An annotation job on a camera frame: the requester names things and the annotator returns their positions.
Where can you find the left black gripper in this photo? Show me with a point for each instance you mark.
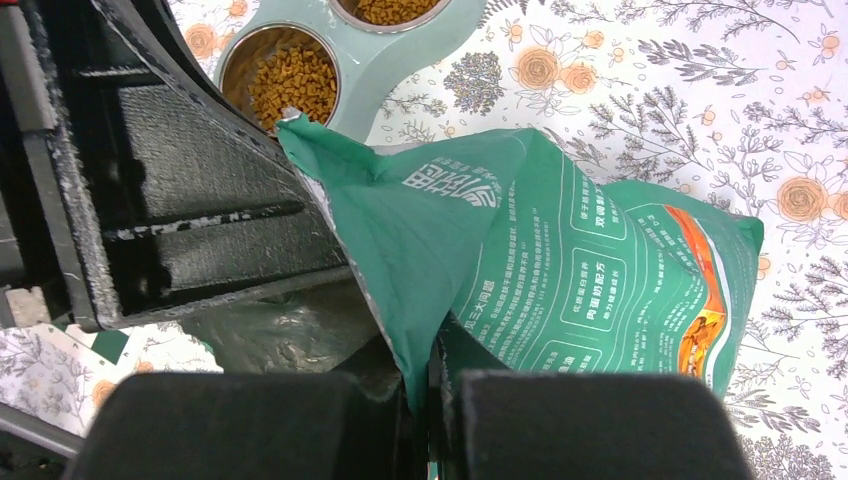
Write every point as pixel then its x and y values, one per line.
pixel 131 192

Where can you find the teal dog food bag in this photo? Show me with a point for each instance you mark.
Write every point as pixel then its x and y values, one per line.
pixel 500 231

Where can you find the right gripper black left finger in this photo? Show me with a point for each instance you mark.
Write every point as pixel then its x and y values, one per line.
pixel 348 423

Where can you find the floral tablecloth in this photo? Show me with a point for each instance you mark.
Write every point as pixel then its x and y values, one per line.
pixel 741 104

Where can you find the green white checkered mat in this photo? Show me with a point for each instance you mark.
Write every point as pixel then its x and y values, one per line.
pixel 103 348

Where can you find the teal double pet bowl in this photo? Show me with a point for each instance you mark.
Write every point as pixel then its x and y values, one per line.
pixel 370 60

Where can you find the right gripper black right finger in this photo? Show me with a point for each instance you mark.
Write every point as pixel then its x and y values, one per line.
pixel 490 422

